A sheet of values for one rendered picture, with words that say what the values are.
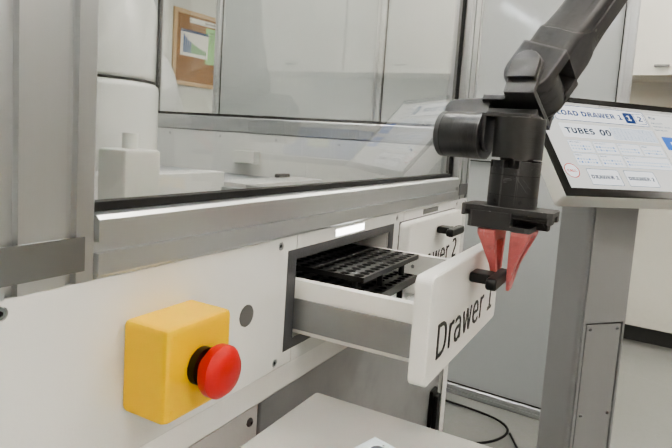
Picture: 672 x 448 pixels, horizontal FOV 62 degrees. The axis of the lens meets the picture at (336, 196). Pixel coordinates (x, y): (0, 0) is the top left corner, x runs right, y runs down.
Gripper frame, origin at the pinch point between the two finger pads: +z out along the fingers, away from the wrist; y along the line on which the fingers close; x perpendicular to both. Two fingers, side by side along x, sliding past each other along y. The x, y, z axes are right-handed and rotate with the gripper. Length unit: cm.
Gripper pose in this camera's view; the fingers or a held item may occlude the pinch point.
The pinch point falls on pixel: (502, 282)
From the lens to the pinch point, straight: 71.0
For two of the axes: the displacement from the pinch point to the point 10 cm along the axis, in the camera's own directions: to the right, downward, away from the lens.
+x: -4.8, 0.4, -8.8
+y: -8.7, -1.2, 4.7
